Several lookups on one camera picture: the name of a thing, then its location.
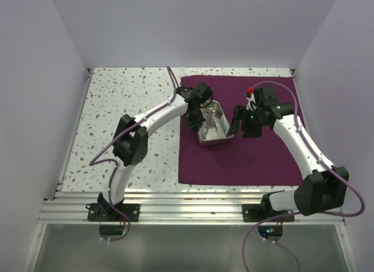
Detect silver clamp forceps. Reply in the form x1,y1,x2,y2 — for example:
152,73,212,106
201,109,226,140

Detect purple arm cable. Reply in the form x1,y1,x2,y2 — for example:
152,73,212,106
89,66,185,242
241,81,366,272

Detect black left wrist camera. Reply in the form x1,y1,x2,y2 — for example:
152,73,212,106
176,82,213,108

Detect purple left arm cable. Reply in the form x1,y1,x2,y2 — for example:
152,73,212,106
89,66,185,242

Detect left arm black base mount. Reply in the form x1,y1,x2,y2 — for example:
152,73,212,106
85,203,140,222

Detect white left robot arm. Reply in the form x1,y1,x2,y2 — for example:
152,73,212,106
98,87,213,221

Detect stainless steel tray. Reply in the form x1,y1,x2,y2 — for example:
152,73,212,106
198,101,233,146

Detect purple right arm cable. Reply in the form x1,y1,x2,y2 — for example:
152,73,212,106
241,81,366,272

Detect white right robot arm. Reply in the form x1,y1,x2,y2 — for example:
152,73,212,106
227,86,349,221

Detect aluminium table edge rail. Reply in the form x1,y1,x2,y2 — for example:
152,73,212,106
36,190,347,226

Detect purple surgical drape cloth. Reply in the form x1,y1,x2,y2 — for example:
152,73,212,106
178,75,303,186

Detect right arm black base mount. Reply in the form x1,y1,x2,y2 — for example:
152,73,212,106
241,204,288,222

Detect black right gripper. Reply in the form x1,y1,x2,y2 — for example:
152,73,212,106
228,105,268,139

